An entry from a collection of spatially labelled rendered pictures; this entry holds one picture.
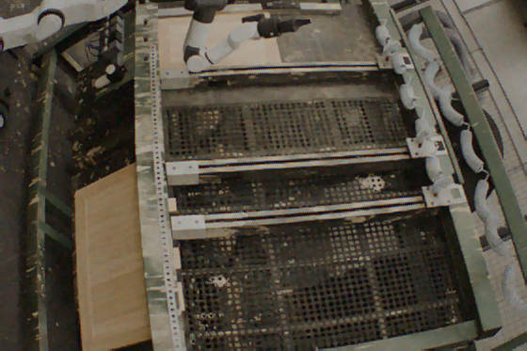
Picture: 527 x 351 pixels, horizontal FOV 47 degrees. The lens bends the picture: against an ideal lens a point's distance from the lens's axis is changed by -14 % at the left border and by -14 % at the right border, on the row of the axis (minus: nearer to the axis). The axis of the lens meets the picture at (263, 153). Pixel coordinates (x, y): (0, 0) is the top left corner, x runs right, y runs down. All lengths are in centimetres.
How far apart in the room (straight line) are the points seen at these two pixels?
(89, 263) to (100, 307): 24
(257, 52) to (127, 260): 115
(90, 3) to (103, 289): 126
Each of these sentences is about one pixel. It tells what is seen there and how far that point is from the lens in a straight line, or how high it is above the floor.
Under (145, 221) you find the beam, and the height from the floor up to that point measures 82.
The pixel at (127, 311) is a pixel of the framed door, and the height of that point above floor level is 53.
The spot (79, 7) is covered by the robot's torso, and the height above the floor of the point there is 77.
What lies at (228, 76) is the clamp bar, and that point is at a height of 117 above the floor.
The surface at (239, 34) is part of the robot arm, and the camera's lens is 279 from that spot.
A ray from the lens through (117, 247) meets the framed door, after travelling 297.
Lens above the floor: 201
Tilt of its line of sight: 16 degrees down
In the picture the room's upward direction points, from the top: 66 degrees clockwise
